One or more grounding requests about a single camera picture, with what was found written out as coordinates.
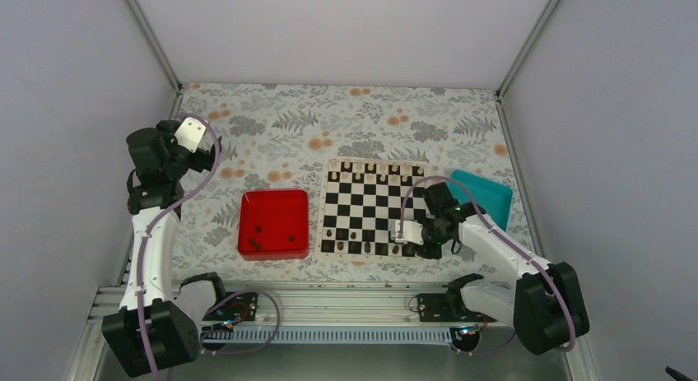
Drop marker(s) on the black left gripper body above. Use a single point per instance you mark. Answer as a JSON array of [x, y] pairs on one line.
[[201, 163]]

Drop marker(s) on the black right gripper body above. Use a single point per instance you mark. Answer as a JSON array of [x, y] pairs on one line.
[[435, 253]]

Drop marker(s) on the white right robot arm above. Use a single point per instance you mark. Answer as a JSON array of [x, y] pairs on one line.
[[541, 301]]

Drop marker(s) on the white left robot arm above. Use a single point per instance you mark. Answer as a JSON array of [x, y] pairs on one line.
[[151, 329]]

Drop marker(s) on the light wooden chess pieces row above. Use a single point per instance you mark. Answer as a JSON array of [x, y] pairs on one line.
[[367, 171]]

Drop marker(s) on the teal plastic tray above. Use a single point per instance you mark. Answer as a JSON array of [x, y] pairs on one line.
[[495, 198]]

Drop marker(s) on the black and white chessboard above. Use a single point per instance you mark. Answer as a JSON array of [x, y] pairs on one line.
[[366, 209]]

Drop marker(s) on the floral patterned table mat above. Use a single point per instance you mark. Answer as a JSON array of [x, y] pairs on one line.
[[279, 136]]

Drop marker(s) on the red plastic tray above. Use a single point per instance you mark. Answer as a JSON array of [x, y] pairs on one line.
[[274, 225]]

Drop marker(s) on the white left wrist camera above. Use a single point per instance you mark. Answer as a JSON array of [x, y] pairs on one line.
[[190, 133]]

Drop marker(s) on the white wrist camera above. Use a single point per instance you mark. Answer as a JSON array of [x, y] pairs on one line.
[[190, 133], [406, 232]]

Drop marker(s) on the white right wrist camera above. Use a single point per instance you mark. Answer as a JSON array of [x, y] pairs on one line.
[[406, 232]]

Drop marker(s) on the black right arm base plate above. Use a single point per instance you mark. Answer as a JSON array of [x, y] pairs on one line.
[[439, 308]]

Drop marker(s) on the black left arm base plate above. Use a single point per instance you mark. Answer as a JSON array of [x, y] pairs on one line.
[[240, 309]]

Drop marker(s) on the aluminium mounting rail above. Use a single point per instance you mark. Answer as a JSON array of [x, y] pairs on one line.
[[343, 313]]

